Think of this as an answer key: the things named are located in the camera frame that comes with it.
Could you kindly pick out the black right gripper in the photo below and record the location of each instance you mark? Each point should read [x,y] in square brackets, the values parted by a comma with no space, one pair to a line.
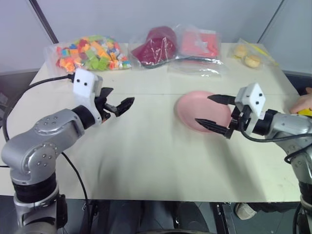
[240,119]

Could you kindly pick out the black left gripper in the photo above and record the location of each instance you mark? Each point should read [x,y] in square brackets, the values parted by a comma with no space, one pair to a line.
[105,109]

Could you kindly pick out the yellow object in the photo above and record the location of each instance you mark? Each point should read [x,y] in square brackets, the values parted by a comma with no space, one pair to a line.
[306,112]

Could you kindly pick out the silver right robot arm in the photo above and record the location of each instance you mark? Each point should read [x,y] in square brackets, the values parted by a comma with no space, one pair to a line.
[290,124]

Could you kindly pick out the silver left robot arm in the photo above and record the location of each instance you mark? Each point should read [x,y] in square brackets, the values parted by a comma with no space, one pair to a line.
[46,136]

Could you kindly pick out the pink plate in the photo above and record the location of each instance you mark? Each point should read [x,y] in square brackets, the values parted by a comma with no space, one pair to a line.
[195,109]

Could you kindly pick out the person's bare hand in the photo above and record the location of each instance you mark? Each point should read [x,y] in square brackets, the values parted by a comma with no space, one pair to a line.
[303,102]

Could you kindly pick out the bag of colourful toy bricks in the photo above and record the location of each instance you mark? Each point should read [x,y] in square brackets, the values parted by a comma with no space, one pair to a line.
[90,53]

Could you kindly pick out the pale yellow bun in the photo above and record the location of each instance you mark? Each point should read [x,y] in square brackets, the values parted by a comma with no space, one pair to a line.
[252,61]
[240,50]

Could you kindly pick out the bag of pink red items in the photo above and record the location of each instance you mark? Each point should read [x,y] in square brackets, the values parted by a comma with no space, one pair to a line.
[200,48]

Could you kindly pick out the bagged dark red cap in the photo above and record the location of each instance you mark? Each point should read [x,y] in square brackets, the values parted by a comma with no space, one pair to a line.
[158,46]

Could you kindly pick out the clear bag with yellow strip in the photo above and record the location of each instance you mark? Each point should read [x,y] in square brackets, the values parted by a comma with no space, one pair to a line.
[256,52]

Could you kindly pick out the white shoe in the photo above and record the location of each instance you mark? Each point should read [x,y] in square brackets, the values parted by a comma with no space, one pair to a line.
[245,210]

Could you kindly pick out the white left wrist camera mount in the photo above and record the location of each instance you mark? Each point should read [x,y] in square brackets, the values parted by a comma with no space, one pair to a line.
[84,87]

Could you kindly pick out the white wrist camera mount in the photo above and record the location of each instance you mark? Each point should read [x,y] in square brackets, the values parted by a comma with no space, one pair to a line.
[84,87]
[257,97]

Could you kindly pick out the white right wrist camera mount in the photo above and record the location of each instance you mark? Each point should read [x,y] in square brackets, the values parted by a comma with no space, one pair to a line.
[257,97]

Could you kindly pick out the dark wall post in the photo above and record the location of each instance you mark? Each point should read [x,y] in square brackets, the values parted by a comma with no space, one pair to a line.
[269,20]
[44,20]

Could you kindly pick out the black metal table frame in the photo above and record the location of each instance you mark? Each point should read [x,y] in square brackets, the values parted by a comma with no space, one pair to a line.
[225,218]

